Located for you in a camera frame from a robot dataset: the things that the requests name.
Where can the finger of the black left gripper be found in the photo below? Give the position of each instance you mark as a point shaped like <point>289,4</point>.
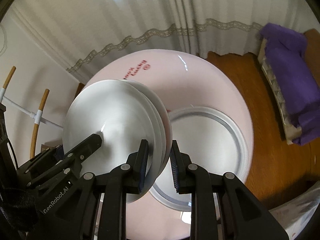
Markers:
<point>85,148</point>

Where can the purple blanket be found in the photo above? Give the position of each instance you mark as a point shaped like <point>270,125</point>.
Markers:
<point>292,79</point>

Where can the white grey-band bowl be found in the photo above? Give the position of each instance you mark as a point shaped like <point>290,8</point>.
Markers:
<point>122,116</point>

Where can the grey-rimmed white plate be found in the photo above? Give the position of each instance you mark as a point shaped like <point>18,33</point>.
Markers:
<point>212,140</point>

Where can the white sheer curtain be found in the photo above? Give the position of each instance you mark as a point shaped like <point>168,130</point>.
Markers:
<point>86,35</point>

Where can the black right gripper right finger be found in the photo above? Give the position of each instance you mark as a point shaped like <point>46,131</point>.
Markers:
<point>190,178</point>

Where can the wooden white drying rack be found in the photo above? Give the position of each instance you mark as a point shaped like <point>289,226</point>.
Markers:
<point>36,116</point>

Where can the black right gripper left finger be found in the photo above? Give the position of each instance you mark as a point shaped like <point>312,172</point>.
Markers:
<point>127,178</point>

